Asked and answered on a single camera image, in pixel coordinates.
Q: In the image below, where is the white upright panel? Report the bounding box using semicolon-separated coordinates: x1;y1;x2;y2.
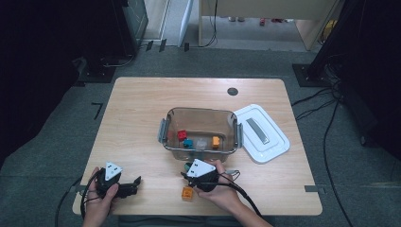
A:
177;0;195;47

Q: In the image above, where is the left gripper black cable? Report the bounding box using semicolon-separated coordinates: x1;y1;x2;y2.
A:
56;168;105;227

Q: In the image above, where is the person's dark clothing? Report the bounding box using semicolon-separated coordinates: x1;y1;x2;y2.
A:
117;215;240;227

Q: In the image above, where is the clear brown storage box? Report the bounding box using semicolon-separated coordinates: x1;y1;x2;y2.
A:
157;107;244;164

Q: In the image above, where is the black stand base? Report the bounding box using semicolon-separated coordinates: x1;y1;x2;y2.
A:
78;56;136;83

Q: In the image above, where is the light wooden desk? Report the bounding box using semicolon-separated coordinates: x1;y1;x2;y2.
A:
198;0;343;51

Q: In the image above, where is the person's right hand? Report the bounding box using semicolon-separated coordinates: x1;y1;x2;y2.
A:
193;159;243;215

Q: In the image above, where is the yellow object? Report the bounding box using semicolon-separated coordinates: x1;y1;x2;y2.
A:
321;19;339;44

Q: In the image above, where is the long black floor cable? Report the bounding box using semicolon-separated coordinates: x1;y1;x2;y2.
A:
323;100;354;227

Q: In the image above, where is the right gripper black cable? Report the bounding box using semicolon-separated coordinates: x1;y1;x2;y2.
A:
217;169;263;218

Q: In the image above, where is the black hanging cable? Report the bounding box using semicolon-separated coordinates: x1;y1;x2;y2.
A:
201;0;219;48

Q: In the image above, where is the dark curtain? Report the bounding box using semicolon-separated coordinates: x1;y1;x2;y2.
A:
0;0;127;165
315;0;401;162

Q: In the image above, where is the white box lid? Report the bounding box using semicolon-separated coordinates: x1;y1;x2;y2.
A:
234;103;291;165

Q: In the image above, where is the dark equipment cabinet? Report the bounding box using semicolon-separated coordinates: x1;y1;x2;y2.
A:
121;0;149;58

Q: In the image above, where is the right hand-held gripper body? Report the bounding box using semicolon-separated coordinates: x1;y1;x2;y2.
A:
186;159;219;193

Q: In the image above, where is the black stand with base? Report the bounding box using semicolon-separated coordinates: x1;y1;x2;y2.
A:
291;0;351;88

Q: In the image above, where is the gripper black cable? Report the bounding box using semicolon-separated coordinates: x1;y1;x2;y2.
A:
217;169;263;218
56;168;105;227

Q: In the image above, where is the person's left hand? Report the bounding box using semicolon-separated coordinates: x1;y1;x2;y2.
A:
82;166;119;220

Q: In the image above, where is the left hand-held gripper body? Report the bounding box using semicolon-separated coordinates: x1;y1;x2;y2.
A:
96;161;123;199

